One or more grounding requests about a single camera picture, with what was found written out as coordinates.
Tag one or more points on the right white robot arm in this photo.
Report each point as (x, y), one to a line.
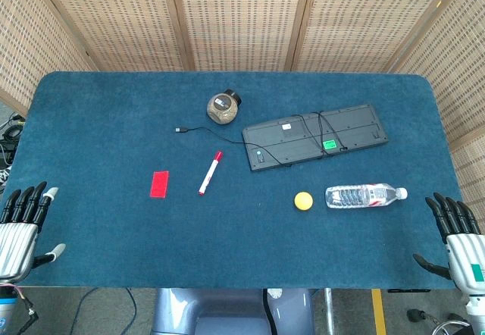
(477, 312)

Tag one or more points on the red white marker pen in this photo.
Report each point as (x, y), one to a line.
(210, 173)

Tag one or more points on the clear plastic water bottle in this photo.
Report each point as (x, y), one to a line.
(352, 196)

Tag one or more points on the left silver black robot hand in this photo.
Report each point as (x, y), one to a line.
(17, 240)

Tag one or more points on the woven bamboo screen panel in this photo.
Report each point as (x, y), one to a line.
(242, 20)
(466, 85)
(379, 20)
(22, 47)
(113, 20)

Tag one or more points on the black caster chair base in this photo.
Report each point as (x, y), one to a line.
(415, 315)

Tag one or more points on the yellow floor tape strip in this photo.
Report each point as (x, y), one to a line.
(379, 312)

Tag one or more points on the black keyboard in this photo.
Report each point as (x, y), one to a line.
(360, 126)

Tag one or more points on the metal table leg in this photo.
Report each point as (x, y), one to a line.
(329, 312)

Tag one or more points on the blue felt table cover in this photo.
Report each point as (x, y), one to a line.
(113, 123)

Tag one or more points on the yellow ball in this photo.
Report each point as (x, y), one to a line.
(304, 201)

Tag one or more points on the grey-blue robot torso base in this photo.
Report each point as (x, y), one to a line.
(178, 308)

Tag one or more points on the round glass jar black lid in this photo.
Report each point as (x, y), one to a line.
(223, 109)

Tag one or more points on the red rectangular card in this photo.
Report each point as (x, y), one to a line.
(159, 184)

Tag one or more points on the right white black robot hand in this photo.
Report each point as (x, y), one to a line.
(466, 259)

